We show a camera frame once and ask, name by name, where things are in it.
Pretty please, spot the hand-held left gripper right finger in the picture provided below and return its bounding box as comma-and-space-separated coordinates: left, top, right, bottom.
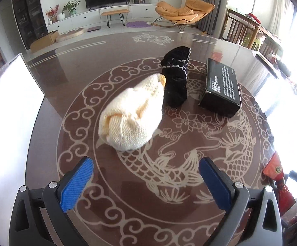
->
199, 156, 283, 246

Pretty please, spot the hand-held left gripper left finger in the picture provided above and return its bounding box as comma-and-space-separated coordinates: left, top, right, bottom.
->
9, 156, 95, 246

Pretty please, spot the red squeeze tube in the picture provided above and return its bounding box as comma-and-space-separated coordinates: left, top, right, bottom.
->
263, 151, 296, 218

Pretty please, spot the cream knitted sock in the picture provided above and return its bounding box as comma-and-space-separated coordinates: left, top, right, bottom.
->
98, 73, 167, 151

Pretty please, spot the brown patterned desktop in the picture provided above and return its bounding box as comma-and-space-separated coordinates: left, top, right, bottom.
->
0, 28, 297, 246

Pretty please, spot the black printed carton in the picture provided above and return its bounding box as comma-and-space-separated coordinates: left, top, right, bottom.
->
198, 58, 242, 118

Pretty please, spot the black knitted sock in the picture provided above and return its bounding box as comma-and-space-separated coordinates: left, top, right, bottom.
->
161, 46, 192, 109

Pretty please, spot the green plastic stool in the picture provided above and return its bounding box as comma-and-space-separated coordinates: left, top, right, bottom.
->
243, 33, 260, 50

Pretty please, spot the brown cardboard box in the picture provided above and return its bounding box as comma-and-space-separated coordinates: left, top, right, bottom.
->
30, 30, 60, 52

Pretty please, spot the round beige floor cushion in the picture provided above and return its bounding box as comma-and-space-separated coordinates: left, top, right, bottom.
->
56, 28, 86, 43

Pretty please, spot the wooden slatted chair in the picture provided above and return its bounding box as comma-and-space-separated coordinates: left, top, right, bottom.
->
220, 8, 257, 48

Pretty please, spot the red cloth bundle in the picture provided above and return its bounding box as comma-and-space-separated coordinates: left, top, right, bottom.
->
248, 13, 262, 25

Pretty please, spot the white sheer curtain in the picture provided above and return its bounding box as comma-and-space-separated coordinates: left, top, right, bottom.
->
269, 0, 295, 34

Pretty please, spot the white television cabinet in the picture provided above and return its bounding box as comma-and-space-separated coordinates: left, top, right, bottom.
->
47, 2, 164, 32

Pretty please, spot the purple round floor mat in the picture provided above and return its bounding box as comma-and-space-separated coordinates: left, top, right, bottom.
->
125, 21, 152, 28

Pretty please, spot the red flower plant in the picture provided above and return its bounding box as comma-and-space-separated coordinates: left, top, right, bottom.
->
45, 4, 60, 23

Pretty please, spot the orange topped bench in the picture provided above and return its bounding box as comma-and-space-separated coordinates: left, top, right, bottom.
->
101, 9, 129, 28

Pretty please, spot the orange rocking chair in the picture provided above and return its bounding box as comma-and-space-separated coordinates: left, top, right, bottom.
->
152, 0, 213, 32

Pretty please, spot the green leafy potted plant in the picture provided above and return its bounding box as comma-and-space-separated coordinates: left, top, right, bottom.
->
62, 0, 81, 16

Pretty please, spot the black glass display cabinet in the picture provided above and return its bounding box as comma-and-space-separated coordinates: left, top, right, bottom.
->
11, 0, 49, 50

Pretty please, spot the grey curtain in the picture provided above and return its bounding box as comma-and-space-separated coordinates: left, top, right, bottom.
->
197, 0, 224, 35

